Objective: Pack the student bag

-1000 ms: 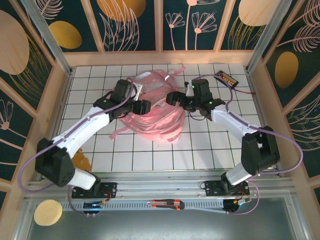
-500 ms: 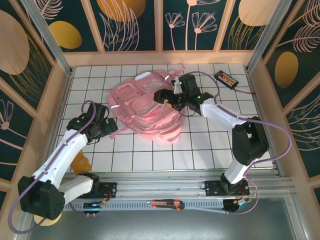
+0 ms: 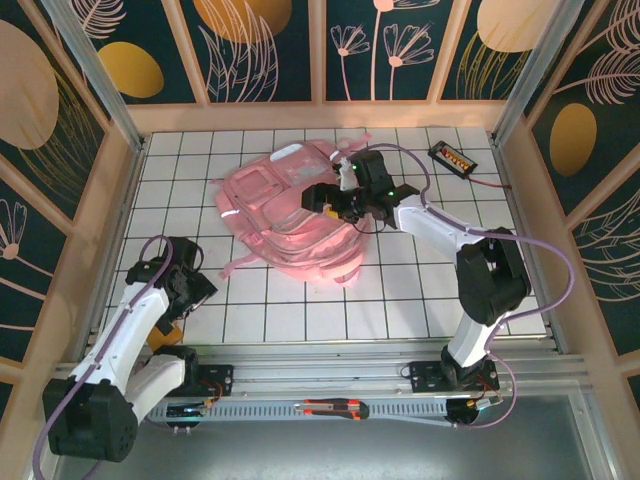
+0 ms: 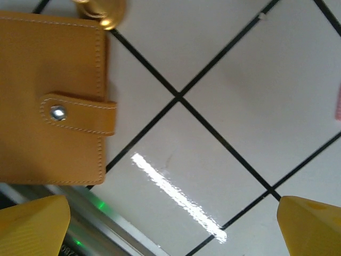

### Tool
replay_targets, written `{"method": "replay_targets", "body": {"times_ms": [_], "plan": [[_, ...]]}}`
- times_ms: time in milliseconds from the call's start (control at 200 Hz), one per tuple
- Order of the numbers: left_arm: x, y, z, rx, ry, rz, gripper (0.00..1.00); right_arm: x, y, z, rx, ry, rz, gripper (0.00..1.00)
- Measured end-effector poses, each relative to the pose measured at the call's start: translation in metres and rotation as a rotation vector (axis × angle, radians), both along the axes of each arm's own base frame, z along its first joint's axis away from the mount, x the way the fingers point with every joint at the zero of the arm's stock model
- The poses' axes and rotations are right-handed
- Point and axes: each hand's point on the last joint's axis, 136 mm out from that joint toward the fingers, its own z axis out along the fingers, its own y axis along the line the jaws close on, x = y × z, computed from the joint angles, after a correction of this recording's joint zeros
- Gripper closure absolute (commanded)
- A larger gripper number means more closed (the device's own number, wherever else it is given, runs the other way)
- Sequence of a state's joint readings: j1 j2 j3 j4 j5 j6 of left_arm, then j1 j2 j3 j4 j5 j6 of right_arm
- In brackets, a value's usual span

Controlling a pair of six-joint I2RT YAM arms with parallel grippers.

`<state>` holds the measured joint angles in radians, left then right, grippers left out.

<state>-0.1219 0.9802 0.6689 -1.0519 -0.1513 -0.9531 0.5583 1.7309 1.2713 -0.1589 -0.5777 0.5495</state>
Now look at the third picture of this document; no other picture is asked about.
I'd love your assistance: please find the pink student backpack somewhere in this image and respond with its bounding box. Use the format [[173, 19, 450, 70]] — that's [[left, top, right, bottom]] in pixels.
[[209, 132, 374, 286]]

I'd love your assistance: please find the orange square card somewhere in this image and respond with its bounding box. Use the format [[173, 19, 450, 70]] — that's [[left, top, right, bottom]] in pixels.
[[147, 319, 185, 354]]

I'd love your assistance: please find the black case with orange row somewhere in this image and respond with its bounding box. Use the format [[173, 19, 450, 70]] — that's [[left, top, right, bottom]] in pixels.
[[428, 141, 479, 171]]

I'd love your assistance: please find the orange black utility knife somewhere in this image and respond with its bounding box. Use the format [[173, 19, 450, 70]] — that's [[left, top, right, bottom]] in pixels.
[[293, 397, 371, 422]]

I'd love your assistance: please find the grey metal tray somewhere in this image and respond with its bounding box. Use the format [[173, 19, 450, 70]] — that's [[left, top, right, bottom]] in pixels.
[[29, 394, 619, 480]]

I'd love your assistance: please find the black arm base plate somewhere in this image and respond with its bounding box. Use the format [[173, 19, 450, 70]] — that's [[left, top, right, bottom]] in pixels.
[[192, 363, 235, 399], [409, 359, 501, 396]]

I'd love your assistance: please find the red wire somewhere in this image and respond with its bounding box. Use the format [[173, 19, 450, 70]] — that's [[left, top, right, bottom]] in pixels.
[[472, 175, 512, 191]]

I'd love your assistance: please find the small circuit board with wires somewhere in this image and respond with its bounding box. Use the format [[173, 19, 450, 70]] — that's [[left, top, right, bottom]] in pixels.
[[467, 394, 504, 414], [165, 399, 221, 420]]

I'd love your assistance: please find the grey slotted cable duct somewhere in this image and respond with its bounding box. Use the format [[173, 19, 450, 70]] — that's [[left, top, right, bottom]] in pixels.
[[144, 399, 451, 425]]

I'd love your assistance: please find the aluminium frame rail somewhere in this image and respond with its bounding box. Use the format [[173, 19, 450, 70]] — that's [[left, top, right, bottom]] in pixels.
[[47, 342, 591, 401]]

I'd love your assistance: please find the aluminium frame post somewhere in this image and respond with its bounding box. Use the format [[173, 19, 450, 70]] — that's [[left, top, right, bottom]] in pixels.
[[491, 0, 600, 147], [40, 0, 147, 152]]

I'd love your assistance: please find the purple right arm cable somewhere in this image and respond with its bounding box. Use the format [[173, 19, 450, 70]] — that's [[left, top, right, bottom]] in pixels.
[[362, 143, 576, 432]]

